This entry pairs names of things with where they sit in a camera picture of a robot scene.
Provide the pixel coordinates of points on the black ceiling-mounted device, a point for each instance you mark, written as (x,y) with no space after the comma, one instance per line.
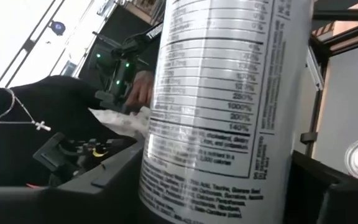
(57,28)

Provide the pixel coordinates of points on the white printed cloth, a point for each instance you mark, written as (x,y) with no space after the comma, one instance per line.
(123,121)

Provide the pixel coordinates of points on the white Celsius Peach Vibe can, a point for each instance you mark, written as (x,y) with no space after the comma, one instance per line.
(216,109)

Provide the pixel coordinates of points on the person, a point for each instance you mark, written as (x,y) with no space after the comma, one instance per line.
(57,102)

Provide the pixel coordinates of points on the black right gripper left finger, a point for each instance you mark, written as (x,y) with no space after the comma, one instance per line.
(73,205)

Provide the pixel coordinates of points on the yellow tag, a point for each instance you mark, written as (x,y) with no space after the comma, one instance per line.
(99,153)

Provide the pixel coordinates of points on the white metal bracket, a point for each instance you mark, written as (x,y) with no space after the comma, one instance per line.
(315,70)

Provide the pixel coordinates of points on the person's hand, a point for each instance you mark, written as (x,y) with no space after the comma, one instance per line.
(141,90)

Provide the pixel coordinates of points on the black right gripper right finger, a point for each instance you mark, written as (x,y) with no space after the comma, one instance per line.
(337,202)

